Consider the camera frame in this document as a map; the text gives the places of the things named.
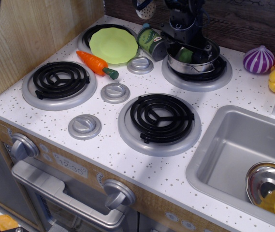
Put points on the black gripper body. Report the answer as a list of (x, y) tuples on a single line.
[(185, 28)]

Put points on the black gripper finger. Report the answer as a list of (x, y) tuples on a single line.
[(173, 48), (199, 56)]

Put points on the green toy broccoli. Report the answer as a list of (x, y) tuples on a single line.
[(185, 55)]

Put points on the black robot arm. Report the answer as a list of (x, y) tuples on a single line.
[(184, 6)]

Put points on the small steel pot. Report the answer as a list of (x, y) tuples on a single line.
[(197, 68)]

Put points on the green toy peas can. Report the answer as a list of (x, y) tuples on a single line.
[(151, 42)]

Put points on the back right stove burner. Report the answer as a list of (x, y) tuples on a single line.
[(205, 82)]

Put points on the stove burner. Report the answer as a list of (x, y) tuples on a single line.
[(205, 82), (59, 85), (85, 37), (159, 125)]

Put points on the silver stove knob back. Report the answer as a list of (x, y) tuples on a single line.
[(140, 65)]

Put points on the silver stove knob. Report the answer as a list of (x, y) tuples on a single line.
[(140, 65), (115, 93), (84, 127)]

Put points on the hanging silver skimmer ladle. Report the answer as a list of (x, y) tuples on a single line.
[(148, 11)]

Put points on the light green plastic plate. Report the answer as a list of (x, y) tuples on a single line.
[(113, 45)]

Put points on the purple striped toy onion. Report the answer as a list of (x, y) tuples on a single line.
[(258, 60)]

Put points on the silver stove knob middle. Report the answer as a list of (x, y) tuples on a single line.
[(115, 93)]

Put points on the front right stove burner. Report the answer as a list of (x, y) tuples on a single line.
[(159, 125)]

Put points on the orange toy carrot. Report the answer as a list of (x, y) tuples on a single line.
[(97, 65)]

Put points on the grey toy sink basin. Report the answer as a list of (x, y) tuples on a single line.
[(235, 140)]

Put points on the back left stove burner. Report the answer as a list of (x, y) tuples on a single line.
[(85, 37)]

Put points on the silver stove knob front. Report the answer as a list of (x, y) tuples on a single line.
[(84, 127)]

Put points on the front left stove burner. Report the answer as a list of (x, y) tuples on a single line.
[(59, 85)]

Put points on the steel pot lid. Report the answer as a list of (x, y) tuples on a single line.
[(260, 185)]

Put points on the right oven dial knob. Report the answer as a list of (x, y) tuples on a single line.
[(117, 194)]

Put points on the oven dial knob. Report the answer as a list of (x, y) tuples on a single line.
[(117, 194), (23, 147)]

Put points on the left oven dial knob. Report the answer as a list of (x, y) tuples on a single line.
[(23, 147)]

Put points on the silver oven door handle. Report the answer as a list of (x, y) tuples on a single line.
[(53, 188)]

